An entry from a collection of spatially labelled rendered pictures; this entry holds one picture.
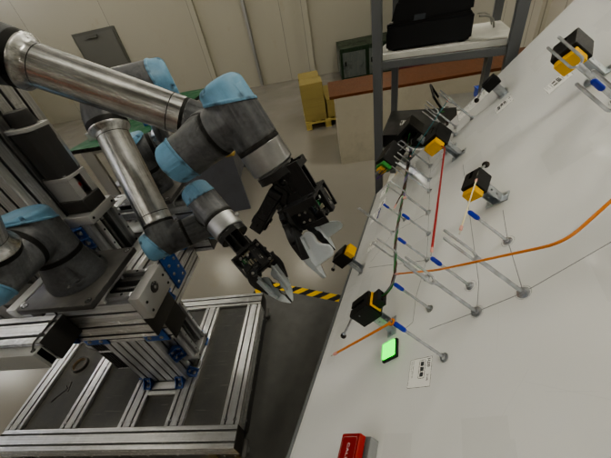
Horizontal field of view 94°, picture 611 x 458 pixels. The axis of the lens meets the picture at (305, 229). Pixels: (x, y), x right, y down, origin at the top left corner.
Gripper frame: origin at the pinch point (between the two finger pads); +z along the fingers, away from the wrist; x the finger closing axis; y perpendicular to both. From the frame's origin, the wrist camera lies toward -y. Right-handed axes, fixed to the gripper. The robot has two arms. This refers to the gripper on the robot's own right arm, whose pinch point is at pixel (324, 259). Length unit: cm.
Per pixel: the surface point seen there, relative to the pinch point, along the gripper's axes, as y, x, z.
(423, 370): 12.0, -12.8, 17.6
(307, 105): -137, 438, -23
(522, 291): 28.6, -8.2, 9.2
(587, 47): 52, 27, -8
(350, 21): -78, 911, -140
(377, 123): 5, 92, -3
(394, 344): 6.1, -5.8, 19.4
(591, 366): 31.2, -19.8, 8.7
